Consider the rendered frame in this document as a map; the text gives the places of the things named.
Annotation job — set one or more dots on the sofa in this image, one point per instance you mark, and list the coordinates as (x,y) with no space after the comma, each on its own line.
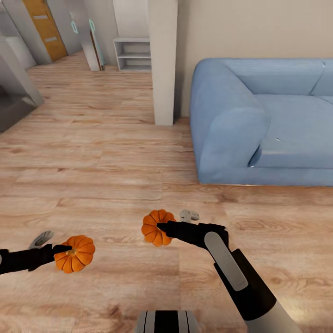
(263,121)

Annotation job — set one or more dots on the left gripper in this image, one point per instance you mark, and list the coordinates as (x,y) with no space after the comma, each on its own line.
(32,259)

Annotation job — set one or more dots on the stairs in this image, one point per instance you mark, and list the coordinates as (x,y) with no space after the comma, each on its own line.
(13,108)

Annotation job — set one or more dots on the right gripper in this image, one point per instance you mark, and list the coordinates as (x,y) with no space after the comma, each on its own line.
(175,229)

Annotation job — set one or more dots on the pumpkin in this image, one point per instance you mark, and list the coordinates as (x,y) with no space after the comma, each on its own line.
(76,259)
(150,230)

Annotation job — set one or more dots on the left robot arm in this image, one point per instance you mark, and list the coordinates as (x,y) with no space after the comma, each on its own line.
(31,258)

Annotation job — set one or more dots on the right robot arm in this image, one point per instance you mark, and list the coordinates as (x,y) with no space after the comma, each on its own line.
(259,308)

